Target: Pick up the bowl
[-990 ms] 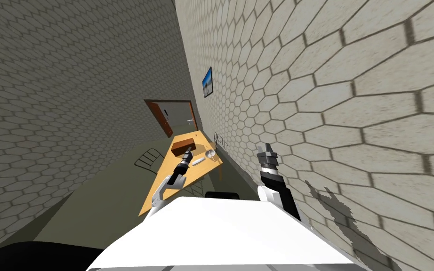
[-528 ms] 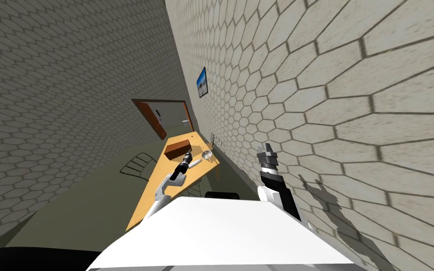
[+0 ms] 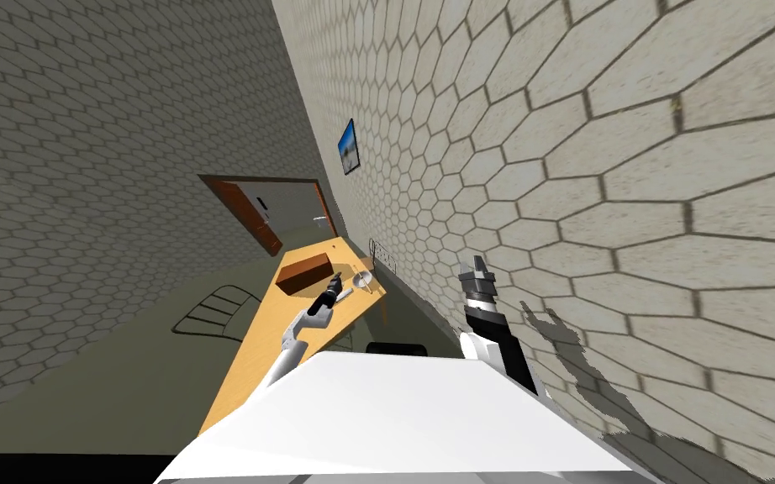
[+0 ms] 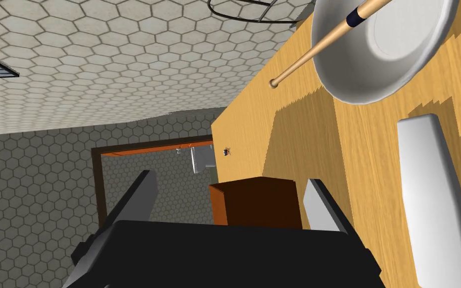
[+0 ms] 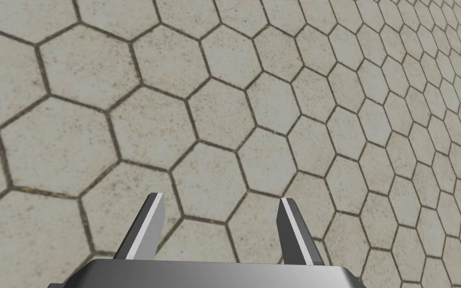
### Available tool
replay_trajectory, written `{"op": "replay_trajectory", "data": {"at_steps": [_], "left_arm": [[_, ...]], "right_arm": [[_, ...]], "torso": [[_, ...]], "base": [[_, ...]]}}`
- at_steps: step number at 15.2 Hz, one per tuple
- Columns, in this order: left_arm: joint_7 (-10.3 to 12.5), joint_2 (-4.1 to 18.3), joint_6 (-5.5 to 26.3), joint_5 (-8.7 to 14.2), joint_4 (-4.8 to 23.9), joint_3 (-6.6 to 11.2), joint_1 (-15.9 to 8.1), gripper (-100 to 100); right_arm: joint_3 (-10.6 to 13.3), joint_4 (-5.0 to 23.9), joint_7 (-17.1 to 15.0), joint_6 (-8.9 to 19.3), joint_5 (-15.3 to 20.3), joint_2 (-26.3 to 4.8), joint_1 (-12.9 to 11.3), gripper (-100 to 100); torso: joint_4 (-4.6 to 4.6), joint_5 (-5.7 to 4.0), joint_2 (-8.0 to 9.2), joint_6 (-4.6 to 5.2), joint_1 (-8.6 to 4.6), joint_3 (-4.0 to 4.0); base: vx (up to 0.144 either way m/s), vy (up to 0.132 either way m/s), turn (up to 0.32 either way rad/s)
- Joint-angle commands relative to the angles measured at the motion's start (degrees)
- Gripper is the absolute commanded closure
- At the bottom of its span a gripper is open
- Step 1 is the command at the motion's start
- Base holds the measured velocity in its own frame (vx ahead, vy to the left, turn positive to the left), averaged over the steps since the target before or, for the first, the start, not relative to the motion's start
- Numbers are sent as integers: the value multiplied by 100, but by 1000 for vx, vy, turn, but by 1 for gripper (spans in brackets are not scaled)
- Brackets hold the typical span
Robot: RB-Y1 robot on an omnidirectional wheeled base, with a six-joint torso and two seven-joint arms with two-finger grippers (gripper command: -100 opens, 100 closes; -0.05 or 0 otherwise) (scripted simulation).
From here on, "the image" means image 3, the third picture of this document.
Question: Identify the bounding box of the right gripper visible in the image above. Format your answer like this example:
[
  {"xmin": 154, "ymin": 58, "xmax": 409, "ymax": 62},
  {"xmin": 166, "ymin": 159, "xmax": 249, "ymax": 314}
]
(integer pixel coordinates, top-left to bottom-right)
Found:
[{"xmin": 457, "ymin": 255, "xmax": 498, "ymax": 302}]

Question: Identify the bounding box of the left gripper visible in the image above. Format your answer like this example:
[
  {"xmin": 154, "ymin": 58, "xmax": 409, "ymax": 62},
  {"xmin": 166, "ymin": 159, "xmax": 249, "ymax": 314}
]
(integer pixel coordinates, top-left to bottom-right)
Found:
[{"xmin": 320, "ymin": 273, "xmax": 345, "ymax": 307}]

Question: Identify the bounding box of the black wire rack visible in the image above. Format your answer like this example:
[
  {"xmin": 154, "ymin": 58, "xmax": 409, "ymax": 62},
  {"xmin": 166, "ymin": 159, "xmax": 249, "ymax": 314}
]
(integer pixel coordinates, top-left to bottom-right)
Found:
[{"xmin": 367, "ymin": 238, "xmax": 399, "ymax": 276}]

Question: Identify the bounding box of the brown wooden box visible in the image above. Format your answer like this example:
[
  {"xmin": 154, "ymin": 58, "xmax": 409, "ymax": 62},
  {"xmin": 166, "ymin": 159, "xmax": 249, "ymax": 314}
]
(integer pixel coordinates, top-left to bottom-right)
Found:
[{"xmin": 274, "ymin": 252, "xmax": 335, "ymax": 297}]

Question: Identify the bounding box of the blue framed picture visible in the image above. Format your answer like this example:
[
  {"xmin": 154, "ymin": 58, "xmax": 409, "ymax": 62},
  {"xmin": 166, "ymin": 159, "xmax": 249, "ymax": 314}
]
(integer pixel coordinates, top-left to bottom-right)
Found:
[{"xmin": 336, "ymin": 118, "xmax": 361, "ymax": 176}]

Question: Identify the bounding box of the black wire chair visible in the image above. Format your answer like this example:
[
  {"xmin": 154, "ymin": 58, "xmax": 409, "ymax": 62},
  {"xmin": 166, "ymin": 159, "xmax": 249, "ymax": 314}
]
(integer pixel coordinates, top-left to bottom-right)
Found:
[{"xmin": 171, "ymin": 284, "xmax": 263, "ymax": 343}]

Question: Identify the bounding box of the orange wooden table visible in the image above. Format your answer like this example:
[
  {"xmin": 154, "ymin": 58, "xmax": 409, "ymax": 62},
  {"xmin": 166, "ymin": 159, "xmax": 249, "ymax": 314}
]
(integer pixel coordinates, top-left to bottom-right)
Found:
[{"xmin": 197, "ymin": 234, "xmax": 389, "ymax": 438}]

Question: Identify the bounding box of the brown door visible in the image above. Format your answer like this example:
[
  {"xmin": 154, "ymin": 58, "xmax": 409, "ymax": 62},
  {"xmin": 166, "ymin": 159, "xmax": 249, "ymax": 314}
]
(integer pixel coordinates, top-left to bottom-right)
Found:
[{"xmin": 214, "ymin": 181, "xmax": 284, "ymax": 258}]

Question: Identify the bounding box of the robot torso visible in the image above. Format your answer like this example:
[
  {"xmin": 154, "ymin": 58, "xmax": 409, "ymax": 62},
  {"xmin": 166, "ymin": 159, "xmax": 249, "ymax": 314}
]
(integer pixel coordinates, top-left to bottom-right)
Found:
[{"xmin": 153, "ymin": 342, "xmax": 657, "ymax": 484}]

